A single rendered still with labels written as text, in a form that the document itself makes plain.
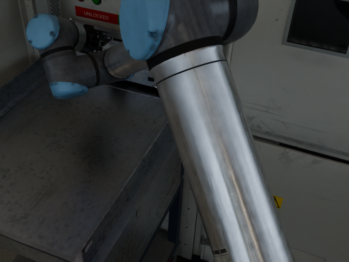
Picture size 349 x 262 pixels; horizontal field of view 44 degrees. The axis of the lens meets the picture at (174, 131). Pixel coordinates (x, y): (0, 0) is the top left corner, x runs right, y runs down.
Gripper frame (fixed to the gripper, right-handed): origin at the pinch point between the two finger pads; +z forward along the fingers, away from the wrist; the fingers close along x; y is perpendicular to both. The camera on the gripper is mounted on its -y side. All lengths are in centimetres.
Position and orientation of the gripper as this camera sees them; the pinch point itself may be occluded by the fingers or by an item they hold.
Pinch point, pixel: (98, 41)
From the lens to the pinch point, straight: 148.6
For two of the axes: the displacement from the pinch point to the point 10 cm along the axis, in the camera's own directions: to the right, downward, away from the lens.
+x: 2.2, -9.6, -1.8
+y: 9.3, 2.6, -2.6
